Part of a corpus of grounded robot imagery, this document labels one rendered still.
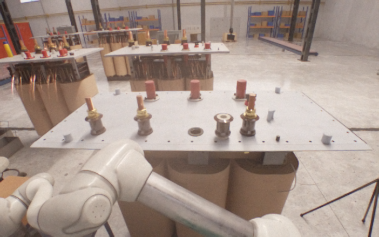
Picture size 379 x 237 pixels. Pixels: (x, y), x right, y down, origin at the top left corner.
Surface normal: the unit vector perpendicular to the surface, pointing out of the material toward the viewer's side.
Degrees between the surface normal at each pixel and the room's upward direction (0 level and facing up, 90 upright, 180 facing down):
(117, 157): 36
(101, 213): 64
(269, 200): 90
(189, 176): 90
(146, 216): 90
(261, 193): 90
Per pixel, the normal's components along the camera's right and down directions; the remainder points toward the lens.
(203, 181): -0.06, 0.48
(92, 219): 0.81, -0.29
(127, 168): 0.51, -0.55
